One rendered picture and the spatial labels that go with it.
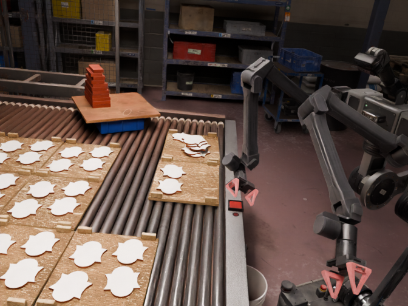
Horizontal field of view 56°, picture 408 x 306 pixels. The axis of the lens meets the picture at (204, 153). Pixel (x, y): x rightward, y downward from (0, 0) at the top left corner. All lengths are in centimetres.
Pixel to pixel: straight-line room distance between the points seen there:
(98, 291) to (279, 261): 190
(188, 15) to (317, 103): 488
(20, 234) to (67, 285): 38
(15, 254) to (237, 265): 86
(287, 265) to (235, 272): 155
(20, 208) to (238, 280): 100
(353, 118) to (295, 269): 183
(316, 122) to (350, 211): 31
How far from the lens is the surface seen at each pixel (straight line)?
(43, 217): 184
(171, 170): 214
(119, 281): 148
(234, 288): 152
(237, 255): 166
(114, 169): 221
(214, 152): 242
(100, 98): 275
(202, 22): 615
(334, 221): 121
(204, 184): 206
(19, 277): 156
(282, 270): 305
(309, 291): 260
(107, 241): 166
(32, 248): 167
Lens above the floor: 198
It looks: 26 degrees down
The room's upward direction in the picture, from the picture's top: 5 degrees clockwise
